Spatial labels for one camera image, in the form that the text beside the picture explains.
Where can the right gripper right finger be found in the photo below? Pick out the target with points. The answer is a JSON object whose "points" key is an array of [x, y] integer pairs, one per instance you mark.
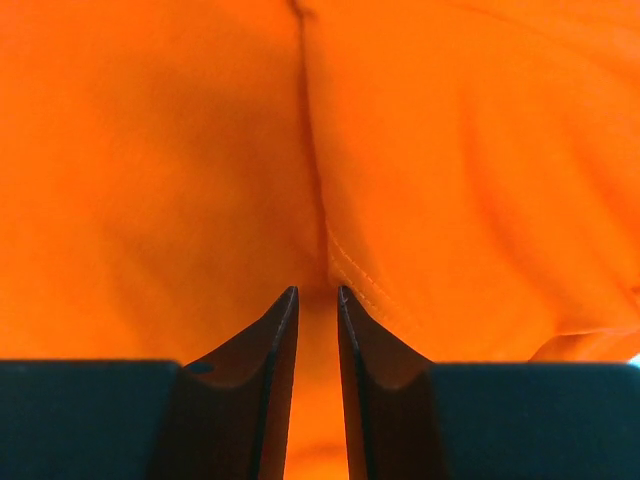
{"points": [[389, 406]]}

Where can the orange t-shirt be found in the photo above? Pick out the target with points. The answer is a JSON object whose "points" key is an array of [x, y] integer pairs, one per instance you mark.
{"points": [[470, 169]]}

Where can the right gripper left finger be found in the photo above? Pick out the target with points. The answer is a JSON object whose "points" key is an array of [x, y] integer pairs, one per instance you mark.
{"points": [[229, 410]]}

